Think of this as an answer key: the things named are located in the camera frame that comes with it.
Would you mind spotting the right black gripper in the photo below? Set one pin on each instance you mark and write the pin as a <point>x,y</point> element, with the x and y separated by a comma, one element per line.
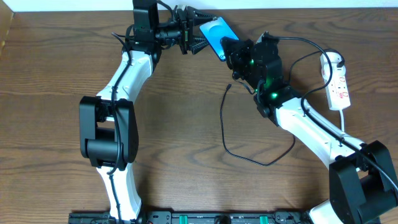
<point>236,53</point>

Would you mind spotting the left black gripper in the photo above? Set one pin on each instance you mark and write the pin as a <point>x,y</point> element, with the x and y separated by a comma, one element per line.
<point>185,30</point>

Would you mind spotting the blue Galaxy smartphone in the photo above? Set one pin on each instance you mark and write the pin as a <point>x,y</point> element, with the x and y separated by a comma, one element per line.
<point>214,31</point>

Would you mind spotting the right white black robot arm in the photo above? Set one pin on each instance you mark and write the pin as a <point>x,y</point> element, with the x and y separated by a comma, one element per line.
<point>362,178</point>

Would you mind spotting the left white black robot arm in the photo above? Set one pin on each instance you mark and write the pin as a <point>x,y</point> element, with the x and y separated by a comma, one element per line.
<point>108,129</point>

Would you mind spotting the white charger adapter plug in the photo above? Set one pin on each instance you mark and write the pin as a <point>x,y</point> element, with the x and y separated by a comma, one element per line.
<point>337,62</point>

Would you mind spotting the white power strip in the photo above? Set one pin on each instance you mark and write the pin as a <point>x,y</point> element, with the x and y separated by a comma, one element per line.
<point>337,94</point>

